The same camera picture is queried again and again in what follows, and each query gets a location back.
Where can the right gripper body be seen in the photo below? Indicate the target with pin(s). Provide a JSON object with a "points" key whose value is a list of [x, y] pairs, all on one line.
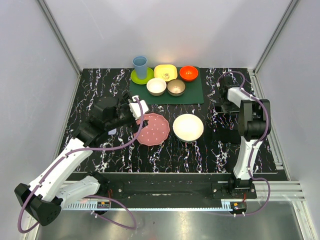
{"points": [[227, 106]]}

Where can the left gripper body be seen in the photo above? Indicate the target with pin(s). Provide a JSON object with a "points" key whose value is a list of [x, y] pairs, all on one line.
{"points": [[129, 114]]}

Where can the phone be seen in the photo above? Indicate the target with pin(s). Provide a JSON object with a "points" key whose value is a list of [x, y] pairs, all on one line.
{"points": [[112, 132]]}

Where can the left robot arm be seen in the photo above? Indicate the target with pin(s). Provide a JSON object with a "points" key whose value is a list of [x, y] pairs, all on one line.
{"points": [[44, 197]]}

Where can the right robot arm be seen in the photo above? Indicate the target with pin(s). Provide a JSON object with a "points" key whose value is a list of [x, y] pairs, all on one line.
{"points": [[254, 125]]}

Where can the pink dotted plate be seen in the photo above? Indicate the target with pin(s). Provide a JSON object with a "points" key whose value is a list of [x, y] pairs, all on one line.
{"points": [[155, 132]]}

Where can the dark green mat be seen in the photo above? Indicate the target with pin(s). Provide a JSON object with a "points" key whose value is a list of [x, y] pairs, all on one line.
{"points": [[193, 94]]}

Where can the cream small bowl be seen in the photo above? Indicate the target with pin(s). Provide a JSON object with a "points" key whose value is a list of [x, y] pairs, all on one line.
{"points": [[156, 86]]}

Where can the large white bowl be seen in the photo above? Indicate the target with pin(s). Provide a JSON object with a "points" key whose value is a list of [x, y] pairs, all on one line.
{"points": [[188, 127]]}

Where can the brown small bowl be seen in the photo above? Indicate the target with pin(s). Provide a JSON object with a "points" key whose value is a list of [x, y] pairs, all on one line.
{"points": [[176, 87]]}

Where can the lime green saucer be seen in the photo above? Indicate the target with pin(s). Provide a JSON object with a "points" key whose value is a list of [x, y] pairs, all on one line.
{"points": [[136, 80]]}

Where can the orange red bowl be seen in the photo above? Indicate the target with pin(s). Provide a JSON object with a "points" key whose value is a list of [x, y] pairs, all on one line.
{"points": [[188, 73]]}

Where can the blue plastic cup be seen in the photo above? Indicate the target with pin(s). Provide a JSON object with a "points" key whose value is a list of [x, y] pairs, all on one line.
{"points": [[140, 66]]}

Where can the yellow square dish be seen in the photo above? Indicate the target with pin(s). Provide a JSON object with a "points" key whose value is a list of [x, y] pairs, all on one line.
{"points": [[167, 72]]}

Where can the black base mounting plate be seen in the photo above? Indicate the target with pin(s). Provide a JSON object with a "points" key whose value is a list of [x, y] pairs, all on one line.
{"points": [[124, 185]]}

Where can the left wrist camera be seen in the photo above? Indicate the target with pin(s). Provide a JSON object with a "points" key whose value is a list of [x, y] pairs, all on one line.
{"points": [[138, 107]]}

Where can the right aluminium frame post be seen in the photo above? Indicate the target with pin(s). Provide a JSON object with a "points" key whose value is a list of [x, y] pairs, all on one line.
{"points": [[276, 34]]}

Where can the aluminium frame post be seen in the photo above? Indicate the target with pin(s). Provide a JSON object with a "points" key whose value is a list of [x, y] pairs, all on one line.
{"points": [[276, 34], [59, 35]]}

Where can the aluminium front rail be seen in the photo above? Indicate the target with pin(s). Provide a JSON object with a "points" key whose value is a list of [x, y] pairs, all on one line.
{"points": [[263, 192]]}

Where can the left aluminium frame post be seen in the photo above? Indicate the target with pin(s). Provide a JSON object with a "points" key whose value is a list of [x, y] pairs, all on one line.
{"points": [[59, 35]]}

